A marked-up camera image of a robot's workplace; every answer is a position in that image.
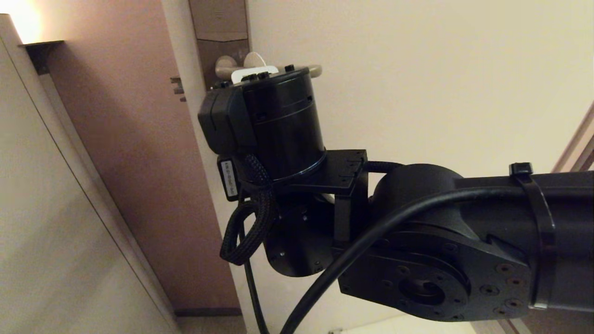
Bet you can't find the blue and white door hanger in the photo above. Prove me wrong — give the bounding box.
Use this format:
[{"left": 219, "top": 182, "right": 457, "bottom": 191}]
[{"left": 244, "top": 51, "right": 267, "bottom": 70}]

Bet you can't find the brown door lock plate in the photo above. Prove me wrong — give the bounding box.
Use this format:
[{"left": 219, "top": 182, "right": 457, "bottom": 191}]
[{"left": 188, "top": 0, "right": 252, "bottom": 91}]

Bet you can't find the white door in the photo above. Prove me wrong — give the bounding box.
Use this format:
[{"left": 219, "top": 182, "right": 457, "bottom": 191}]
[{"left": 160, "top": 0, "right": 594, "bottom": 334}]

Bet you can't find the thick black braided cable sleeve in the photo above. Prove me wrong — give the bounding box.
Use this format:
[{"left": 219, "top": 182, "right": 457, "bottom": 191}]
[{"left": 220, "top": 154, "right": 279, "bottom": 266}]

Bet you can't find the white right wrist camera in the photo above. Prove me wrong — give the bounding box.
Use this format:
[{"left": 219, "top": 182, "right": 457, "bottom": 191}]
[{"left": 231, "top": 66, "right": 280, "bottom": 85}]

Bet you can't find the brown metal door handle lever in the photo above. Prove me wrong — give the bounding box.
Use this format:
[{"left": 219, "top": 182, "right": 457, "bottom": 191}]
[{"left": 215, "top": 56, "right": 323, "bottom": 80}]

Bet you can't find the black wall lamp bracket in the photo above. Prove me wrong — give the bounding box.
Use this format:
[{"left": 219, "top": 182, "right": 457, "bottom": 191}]
[{"left": 21, "top": 41, "right": 65, "bottom": 76}]

